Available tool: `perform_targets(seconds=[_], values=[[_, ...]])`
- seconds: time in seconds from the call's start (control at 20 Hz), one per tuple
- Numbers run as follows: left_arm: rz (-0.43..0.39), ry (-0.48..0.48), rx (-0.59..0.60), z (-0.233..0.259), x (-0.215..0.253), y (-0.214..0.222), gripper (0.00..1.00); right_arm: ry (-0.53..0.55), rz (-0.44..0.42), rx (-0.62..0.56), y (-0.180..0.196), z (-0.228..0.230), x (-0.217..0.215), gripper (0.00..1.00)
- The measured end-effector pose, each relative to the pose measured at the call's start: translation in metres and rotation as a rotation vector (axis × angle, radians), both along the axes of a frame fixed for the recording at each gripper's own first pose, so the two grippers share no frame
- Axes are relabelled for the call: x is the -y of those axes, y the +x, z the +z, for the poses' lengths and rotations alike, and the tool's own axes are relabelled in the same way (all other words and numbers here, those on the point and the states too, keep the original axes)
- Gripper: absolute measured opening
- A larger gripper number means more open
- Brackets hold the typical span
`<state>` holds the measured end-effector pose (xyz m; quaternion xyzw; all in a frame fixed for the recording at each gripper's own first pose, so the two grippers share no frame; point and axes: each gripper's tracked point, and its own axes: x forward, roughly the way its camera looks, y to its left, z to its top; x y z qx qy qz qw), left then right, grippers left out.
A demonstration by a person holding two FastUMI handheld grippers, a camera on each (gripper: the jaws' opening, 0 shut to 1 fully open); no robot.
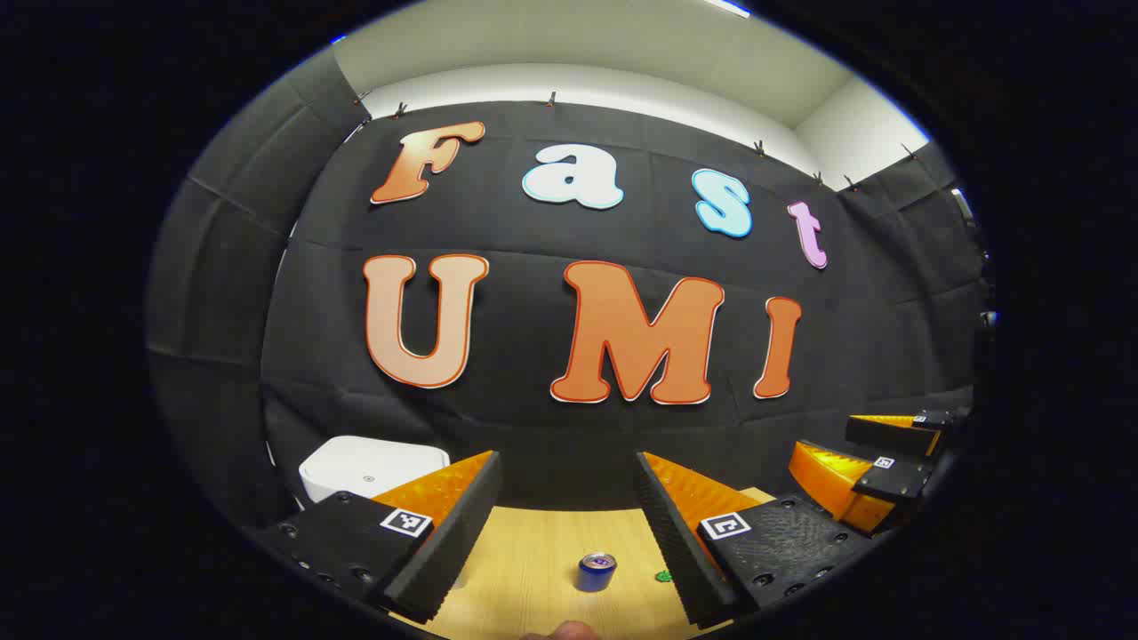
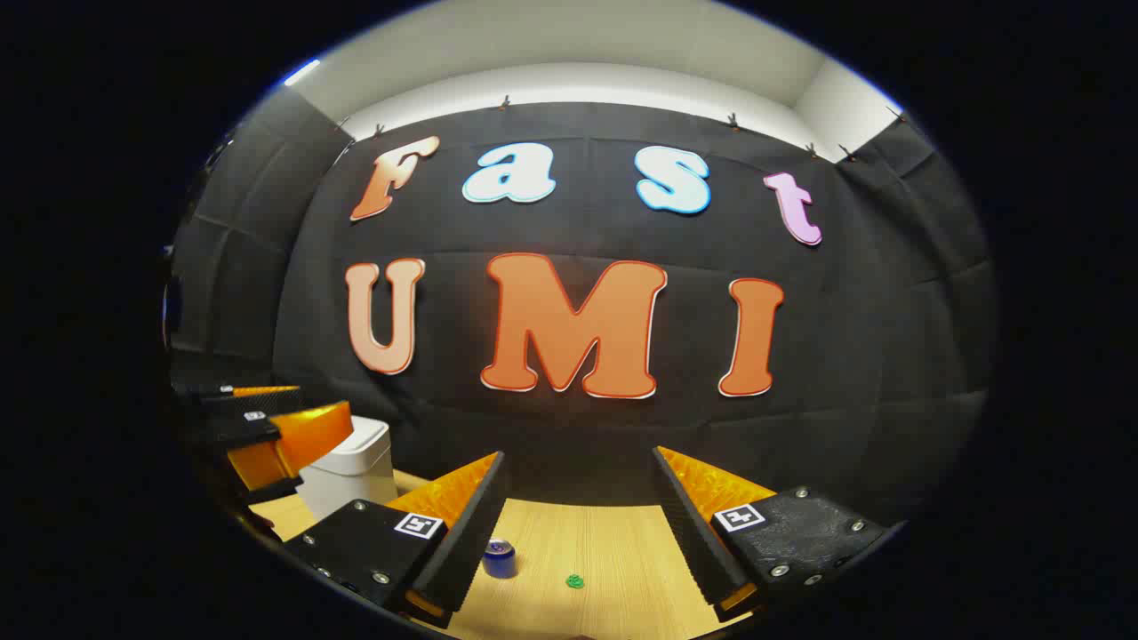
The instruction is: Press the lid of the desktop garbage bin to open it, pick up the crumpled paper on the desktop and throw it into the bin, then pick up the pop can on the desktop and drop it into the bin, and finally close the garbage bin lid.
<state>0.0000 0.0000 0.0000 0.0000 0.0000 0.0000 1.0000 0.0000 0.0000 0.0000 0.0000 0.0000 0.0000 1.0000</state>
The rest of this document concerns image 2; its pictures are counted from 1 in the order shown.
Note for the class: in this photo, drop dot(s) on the blue pop can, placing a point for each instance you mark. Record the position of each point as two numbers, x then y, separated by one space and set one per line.
500 560

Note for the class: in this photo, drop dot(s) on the ceiling light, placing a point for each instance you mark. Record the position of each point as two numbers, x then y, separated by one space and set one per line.
302 72

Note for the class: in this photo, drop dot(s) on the black side cloth panel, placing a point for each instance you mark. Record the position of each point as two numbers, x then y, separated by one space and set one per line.
249 267
933 311

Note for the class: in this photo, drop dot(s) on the white desktop garbage bin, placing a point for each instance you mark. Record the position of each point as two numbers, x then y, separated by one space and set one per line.
356 471

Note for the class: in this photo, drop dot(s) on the black backdrop cloth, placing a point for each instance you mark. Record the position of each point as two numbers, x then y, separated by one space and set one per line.
622 427

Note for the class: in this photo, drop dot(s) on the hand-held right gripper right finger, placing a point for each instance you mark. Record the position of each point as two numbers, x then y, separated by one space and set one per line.
698 533

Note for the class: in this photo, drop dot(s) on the wooden desktop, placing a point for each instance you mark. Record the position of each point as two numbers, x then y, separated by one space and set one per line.
605 542

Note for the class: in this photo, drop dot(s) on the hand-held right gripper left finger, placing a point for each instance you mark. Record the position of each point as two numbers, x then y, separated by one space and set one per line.
462 542

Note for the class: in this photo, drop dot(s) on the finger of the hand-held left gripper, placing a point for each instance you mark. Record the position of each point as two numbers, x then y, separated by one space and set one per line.
240 431
258 402

